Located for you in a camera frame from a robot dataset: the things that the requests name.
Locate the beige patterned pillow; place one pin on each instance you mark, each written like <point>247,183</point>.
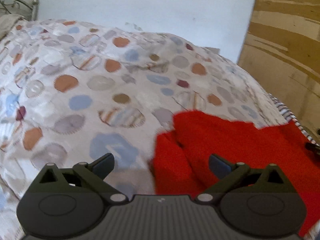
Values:
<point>10,23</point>

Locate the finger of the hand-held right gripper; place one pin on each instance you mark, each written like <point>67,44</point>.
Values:
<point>314,148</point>

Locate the metal scrollwork headboard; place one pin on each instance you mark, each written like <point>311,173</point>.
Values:
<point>17,5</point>

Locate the plywood board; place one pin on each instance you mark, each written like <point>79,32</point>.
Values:
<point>287,42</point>

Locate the striped bed sheet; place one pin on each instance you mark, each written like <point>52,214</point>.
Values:
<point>292,120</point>

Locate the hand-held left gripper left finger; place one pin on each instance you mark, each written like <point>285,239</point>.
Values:
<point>103,166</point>

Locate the red knit sweater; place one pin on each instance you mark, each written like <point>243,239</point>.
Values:
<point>237,142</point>

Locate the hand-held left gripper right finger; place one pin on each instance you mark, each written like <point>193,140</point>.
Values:
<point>218,166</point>

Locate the circle-patterned comforter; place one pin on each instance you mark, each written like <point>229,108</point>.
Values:
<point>87,92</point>

